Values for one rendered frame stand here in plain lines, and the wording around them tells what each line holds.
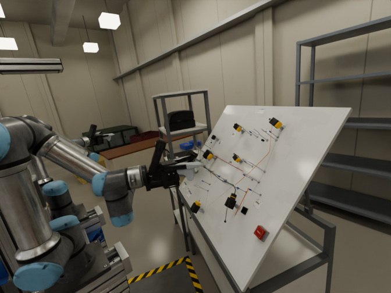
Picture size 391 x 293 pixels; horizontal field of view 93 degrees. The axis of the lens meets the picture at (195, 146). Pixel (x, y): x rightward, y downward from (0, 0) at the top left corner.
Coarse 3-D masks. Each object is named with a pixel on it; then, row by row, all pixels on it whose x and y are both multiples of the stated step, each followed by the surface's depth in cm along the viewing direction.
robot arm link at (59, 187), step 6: (60, 180) 116; (48, 186) 109; (54, 186) 109; (60, 186) 110; (66, 186) 114; (42, 192) 110; (48, 192) 106; (54, 192) 107; (60, 192) 109; (66, 192) 113; (48, 198) 107; (54, 198) 108; (60, 198) 109; (66, 198) 112; (48, 204) 109; (54, 204) 108; (60, 204) 110; (66, 204) 112
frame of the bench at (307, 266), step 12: (192, 240) 212; (312, 240) 121; (192, 252) 216; (300, 264) 106; (312, 264) 105; (324, 264) 108; (276, 276) 101; (288, 276) 100; (300, 276) 103; (252, 288) 96; (264, 288) 96; (276, 288) 98
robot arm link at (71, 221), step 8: (64, 216) 77; (72, 216) 76; (56, 224) 70; (64, 224) 70; (72, 224) 72; (64, 232) 69; (72, 232) 71; (80, 232) 76; (72, 240) 69; (80, 240) 75; (80, 248) 75
